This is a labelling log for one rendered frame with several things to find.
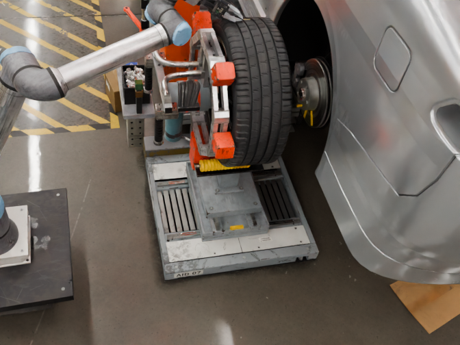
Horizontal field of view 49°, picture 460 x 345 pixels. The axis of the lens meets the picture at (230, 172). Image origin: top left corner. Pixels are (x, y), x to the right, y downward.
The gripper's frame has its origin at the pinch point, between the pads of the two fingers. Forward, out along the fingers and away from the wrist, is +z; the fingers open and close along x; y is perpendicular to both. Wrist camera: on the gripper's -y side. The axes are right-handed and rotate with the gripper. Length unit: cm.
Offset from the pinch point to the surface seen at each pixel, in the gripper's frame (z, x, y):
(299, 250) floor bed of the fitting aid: 89, -88, 17
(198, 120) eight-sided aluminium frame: 14, -54, -14
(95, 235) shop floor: -4, -137, -14
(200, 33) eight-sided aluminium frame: -11.3, -13.3, 0.1
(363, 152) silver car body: 36, -11, 72
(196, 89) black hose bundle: -9.6, -29.6, 21.9
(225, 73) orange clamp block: -5.3, -17.1, 29.1
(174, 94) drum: -10.5, -40.2, 5.5
